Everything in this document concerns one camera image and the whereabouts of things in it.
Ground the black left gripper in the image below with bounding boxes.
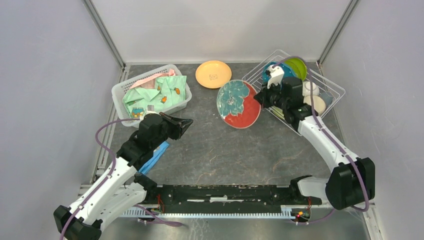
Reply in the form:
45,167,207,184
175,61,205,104
151,112,193,149

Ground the teal rimmed red plate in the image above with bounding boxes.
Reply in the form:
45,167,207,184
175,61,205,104
216,79,262,129

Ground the aluminium corner post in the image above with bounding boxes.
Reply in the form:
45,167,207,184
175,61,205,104
82,0,126,70
317,0,360,67

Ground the aluminium corner post left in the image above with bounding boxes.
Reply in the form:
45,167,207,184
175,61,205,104
82,0,126,70

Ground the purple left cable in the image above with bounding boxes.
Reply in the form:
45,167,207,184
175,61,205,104
59,118,143,240

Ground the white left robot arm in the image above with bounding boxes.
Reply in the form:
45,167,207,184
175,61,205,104
53,111,193,240

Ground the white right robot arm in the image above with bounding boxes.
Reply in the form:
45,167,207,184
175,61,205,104
254,77,376,212

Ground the orange plate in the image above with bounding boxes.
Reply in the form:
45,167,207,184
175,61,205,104
195,60,232,89

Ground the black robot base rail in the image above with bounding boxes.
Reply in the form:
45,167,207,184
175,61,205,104
134,174,322,214

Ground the pink cloth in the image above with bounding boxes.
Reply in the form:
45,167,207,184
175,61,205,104
129,69,176,90

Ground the lime green plate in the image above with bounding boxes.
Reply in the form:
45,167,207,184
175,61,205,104
284,57,308,81

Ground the blue dotted plate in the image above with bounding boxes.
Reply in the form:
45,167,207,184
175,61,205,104
261,61,297,85

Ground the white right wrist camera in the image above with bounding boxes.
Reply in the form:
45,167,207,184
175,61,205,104
263,64,285,89

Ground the aluminium corner post right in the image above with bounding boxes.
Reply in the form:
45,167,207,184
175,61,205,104
317,0,360,67

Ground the green interior mug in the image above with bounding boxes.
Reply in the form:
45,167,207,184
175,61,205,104
303,95,327,116

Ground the green printed cloth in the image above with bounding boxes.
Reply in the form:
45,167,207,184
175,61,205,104
122,75,187,118

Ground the white round bowl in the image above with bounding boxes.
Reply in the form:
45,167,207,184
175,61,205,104
302,80,320,97

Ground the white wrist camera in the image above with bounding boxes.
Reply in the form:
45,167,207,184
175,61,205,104
263,64,285,89
139,105,159,119

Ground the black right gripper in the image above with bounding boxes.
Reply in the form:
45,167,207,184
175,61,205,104
254,79,289,111

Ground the blue printed cloth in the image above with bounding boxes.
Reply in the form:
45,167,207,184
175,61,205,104
138,141,170,175

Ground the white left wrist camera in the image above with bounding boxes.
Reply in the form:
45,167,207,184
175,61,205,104
139,105,159,119

